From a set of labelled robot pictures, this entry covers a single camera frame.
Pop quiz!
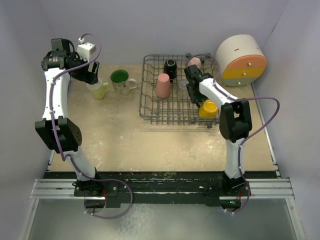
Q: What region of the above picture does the white floral mug green inside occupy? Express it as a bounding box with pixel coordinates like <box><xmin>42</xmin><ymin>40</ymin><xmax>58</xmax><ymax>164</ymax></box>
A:
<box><xmin>110</xmin><ymin>69</ymin><xmax>138</xmax><ymax>95</ymax></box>

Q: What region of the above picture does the yellow mug black handle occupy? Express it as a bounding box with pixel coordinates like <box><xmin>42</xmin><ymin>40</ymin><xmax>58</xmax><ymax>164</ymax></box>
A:
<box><xmin>198</xmin><ymin>99</ymin><xmax>219</xmax><ymax>118</ymax></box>

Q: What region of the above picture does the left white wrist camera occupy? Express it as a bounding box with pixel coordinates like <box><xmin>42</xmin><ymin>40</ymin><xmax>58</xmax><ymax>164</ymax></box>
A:
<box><xmin>76</xmin><ymin>42</ymin><xmax>97</xmax><ymax>62</ymax></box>

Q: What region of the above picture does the pink handleless tumbler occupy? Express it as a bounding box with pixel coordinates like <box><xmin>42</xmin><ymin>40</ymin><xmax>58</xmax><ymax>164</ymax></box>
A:
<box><xmin>155</xmin><ymin>73</ymin><xmax>171</xmax><ymax>98</ymax></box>

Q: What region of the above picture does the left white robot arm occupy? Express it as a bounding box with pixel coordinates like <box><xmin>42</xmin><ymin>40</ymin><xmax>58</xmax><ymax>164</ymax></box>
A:
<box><xmin>34</xmin><ymin>36</ymin><xmax>105</xmax><ymax>196</ymax></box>

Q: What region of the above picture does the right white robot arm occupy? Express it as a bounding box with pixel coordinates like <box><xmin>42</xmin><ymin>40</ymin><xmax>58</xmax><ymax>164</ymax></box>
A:
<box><xmin>184</xmin><ymin>65</ymin><xmax>253</xmax><ymax>196</ymax></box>

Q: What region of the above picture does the aluminium rail frame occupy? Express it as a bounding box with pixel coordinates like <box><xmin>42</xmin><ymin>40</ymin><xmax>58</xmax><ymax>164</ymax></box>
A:
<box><xmin>26</xmin><ymin>81</ymin><xmax>305</xmax><ymax>240</ymax></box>

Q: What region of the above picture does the grey wire dish rack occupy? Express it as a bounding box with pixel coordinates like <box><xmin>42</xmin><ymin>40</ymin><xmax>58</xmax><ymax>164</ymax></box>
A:
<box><xmin>139</xmin><ymin>53</ymin><xmax>220</xmax><ymax>129</ymax></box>

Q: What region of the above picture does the black cup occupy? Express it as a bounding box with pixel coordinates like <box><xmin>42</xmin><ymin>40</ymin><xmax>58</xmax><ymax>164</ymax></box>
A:
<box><xmin>163</xmin><ymin>58</ymin><xmax>178</xmax><ymax>83</ymax></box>

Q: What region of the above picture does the light green faceted mug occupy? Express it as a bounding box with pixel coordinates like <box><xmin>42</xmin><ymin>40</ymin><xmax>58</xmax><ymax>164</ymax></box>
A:
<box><xmin>86</xmin><ymin>78</ymin><xmax>110</xmax><ymax>100</ymax></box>

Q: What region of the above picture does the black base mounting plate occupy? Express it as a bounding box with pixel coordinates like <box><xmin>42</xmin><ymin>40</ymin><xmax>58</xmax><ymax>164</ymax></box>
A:
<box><xmin>72</xmin><ymin>171</ymin><xmax>251</xmax><ymax>209</ymax></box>

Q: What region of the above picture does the pale pink faceted mug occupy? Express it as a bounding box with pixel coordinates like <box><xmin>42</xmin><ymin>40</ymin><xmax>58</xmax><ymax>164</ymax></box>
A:
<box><xmin>187</xmin><ymin>57</ymin><xmax>202</xmax><ymax>70</ymax></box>

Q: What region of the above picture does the clear glass cup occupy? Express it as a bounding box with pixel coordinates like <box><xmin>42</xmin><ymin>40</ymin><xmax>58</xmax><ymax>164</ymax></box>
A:
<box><xmin>176</xmin><ymin>79</ymin><xmax>188</xmax><ymax>99</ymax></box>

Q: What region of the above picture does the round three-drawer storage box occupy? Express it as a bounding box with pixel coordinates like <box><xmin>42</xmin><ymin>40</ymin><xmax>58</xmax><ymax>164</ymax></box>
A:
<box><xmin>215</xmin><ymin>34</ymin><xmax>267</xmax><ymax>87</ymax></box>

